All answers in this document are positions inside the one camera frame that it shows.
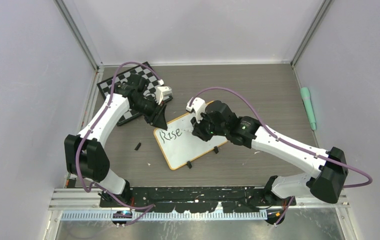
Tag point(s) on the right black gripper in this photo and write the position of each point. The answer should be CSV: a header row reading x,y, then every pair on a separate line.
x,y
198,129

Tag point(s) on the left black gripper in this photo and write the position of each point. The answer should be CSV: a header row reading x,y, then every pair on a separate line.
x,y
157,118

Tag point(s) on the black marker cap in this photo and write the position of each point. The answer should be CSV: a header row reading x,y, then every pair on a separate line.
x,y
138,146

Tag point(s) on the yellow framed whiteboard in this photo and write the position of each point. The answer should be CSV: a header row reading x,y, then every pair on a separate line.
x,y
178,146

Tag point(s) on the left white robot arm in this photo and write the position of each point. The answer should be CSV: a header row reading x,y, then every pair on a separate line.
x,y
84,152

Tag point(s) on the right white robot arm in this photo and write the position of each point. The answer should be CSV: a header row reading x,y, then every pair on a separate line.
x,y
323,175

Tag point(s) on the black whiteboard foot right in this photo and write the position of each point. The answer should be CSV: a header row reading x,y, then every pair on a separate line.
x,y
216,150

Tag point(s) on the black whiteboard foot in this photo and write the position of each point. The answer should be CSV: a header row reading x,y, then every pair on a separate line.
x,y
189,164
216,150

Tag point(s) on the black whiteboard foot left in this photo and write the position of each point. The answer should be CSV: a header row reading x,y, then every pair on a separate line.
x,y
189,164

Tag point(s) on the black white checkerboard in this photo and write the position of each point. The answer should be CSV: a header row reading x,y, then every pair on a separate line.
x,y
152,82

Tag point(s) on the mint green microphone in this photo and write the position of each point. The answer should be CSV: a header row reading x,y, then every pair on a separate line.
x,y
306,98

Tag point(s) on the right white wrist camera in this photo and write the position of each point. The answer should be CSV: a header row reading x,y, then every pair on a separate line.
x,y
196,106

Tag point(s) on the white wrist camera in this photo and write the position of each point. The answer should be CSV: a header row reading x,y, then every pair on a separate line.
x,y
161,92
196,106

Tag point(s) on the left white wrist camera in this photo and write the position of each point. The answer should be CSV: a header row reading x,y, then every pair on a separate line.
x,y
161,92

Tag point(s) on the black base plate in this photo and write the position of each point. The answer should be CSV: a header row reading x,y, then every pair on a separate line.
x,y
232,199

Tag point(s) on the aluminium frame rail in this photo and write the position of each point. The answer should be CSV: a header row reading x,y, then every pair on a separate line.
x,y
73,204

